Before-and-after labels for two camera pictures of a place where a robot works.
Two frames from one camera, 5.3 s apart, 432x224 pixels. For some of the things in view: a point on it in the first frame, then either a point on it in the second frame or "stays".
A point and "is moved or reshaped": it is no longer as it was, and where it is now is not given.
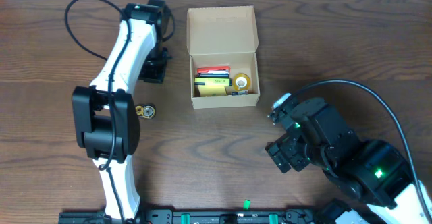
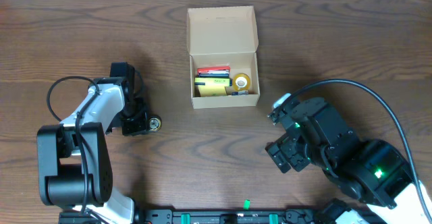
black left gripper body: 152,71 → 136,126
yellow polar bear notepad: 212,90 stays
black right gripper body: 287,150 stays
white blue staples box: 240,92 stays
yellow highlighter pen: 214,81 stays
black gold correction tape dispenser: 147,111 is moved or reshaped
